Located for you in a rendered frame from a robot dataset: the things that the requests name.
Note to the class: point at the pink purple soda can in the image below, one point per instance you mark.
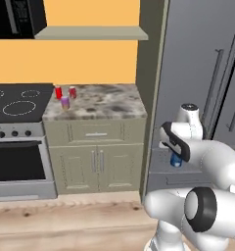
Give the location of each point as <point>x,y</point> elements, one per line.
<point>65,103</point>

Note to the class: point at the grey fridge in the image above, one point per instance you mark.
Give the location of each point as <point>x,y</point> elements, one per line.
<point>194,65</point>

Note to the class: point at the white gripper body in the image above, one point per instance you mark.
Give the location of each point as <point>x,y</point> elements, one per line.
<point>165,135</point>

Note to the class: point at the black microwave oven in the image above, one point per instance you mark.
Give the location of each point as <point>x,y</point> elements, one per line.
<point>15,18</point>

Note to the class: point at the silver oven door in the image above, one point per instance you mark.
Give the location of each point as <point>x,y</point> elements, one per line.
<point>18,163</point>

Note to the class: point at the grey green wall shelf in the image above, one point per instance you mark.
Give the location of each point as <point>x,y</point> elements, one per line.
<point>90,33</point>

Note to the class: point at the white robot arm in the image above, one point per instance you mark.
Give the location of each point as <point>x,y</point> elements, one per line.
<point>220,170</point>

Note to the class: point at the black hob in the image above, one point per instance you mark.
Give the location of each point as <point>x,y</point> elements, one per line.
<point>20,103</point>

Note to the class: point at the grey green tall side panel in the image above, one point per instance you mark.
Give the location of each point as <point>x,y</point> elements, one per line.
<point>149,81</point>

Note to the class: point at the blue soda can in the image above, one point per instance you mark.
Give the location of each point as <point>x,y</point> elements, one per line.
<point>176,160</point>

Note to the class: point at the grey green drawer front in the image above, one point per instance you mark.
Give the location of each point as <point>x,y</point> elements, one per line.
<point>95,132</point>

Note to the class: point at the grey green cupboard door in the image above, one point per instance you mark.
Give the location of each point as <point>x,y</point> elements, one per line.
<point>73,170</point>
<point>121,168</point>

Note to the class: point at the black stove knob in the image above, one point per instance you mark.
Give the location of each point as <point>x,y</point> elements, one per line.
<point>14,133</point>
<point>1,134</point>
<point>28,133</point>

